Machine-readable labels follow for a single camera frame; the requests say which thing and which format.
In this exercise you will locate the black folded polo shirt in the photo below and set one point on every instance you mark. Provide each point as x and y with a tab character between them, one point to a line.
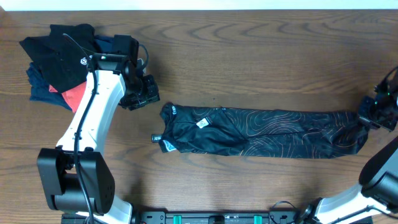
62	55

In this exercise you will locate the red folded shirt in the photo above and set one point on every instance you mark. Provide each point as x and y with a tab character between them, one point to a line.
69	99

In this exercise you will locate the black printed cycling jersey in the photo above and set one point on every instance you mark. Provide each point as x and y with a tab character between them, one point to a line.
260	133

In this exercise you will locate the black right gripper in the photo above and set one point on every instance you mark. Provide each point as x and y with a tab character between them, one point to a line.
364	114

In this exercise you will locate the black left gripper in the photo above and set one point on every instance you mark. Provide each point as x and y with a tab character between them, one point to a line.
153	94

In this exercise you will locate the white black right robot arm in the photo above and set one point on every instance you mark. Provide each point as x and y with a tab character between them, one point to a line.
376	190

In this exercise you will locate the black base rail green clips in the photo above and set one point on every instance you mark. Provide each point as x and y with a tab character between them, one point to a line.
273	216

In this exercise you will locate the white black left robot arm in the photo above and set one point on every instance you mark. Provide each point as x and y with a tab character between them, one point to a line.
74	175

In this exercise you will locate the navy folded shirt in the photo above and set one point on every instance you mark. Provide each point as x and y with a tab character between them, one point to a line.
39	86

